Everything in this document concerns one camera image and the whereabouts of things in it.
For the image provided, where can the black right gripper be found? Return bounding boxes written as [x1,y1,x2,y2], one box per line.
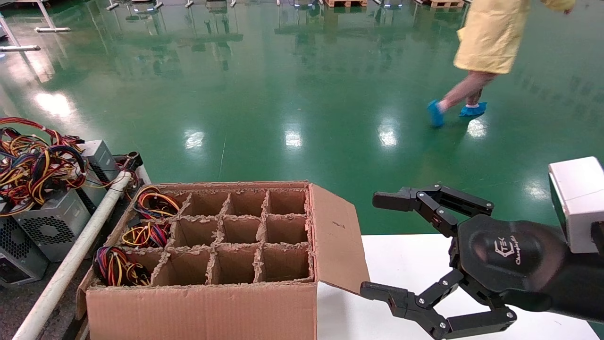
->
[360,183,567,340]

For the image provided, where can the cardboard box with dividers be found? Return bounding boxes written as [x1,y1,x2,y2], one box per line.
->
[75,181,371,340]

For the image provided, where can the walking person in yellow coat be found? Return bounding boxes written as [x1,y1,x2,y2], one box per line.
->
[427,0,577,128]

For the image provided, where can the grey power supply unit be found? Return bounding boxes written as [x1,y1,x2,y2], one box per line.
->
[75,139,120,213]
[0,215,50,289]
[13,189,92,263]

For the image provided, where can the grey felt cart deck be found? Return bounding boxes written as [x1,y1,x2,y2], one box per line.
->
[0,257,92,340]

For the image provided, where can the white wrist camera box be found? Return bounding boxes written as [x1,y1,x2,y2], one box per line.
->
[548,157,604,255]

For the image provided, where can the power supply with coloured cables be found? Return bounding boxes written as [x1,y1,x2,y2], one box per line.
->
[121,221,171,249]
[134,186,181,221]
[92,245,152,287]

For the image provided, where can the long white pipe rail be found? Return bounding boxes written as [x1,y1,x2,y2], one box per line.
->
[12,171,134,340]

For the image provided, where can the tangled coloured cable bundle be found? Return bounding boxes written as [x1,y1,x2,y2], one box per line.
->
[0,117,138,219]

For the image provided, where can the white metal stand frame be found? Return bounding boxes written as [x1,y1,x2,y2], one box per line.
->
[34,0,71,33]
[0,14,41,51]

